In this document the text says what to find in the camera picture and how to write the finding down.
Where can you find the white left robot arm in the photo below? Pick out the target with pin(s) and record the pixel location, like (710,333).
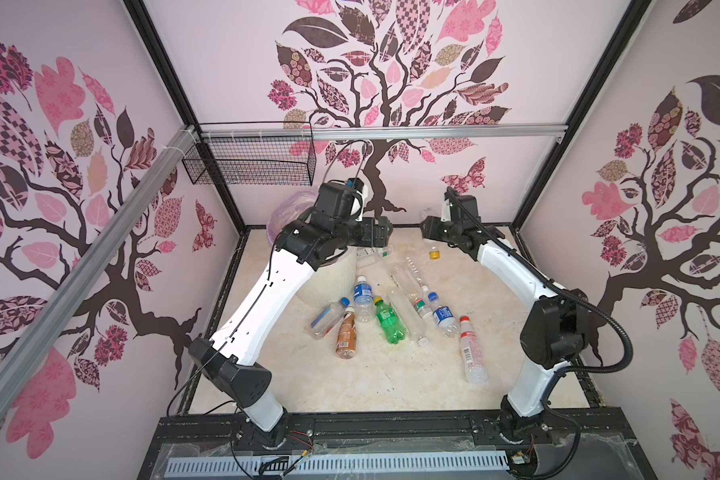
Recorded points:
(229,358)

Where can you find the clear crushed bottle white cap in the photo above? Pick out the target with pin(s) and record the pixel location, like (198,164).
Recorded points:
(416,274)

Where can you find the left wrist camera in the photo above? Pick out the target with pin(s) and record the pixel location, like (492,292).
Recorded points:
(344,200)

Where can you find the brown Nescafe bottle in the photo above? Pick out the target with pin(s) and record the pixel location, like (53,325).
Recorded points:
(347,335)

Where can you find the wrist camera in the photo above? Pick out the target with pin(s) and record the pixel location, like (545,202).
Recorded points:
(344,200)
(463,209)

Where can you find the aluminium back rail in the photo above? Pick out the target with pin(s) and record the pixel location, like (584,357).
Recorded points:
(391,133)

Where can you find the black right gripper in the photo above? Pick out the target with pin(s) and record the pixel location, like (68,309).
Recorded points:
(431,227)

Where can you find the red cap clear bottle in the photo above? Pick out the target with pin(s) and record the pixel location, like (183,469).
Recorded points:
(475,370)

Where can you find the black wire mesh basket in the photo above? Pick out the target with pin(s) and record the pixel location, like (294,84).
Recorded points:
(267,153)

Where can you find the blue cap water bottle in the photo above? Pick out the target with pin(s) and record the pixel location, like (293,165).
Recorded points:
(444,318)

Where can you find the aluminium left rail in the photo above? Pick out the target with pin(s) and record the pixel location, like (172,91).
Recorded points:
(25,357)

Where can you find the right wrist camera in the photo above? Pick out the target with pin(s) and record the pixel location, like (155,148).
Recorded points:
(463,209)

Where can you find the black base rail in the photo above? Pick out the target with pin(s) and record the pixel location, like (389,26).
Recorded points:
(583,443)

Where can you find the clear bottle green red label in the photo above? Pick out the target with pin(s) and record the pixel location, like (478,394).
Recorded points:
(404,279)

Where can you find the square clear bottle green label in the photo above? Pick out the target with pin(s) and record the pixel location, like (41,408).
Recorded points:
(368,256)

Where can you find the tall frosted clear bottle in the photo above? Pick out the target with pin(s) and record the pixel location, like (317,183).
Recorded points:
(406,312)

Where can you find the aluminium rail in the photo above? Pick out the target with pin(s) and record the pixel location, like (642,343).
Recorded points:
(25,357)
(391,133)

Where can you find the cream ribbed waste bin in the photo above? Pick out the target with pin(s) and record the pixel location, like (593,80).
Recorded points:
(331,282)

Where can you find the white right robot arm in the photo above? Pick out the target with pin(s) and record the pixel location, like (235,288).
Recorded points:
(553,333)

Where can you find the white slotted cable duct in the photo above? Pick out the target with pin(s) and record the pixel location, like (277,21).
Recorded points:
(363,465)

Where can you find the green soda bottle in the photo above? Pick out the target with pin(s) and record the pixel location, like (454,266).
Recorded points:
(389,321)

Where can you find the clear bottle blue label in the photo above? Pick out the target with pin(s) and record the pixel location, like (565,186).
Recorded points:
(319,327)

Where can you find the pink bin liner bag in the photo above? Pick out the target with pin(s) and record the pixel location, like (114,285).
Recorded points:
(288,211)

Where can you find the small water bottle blue label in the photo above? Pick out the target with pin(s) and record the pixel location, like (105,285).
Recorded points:
(363,300)

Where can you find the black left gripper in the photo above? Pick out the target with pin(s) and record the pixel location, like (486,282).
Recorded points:
(368,239)

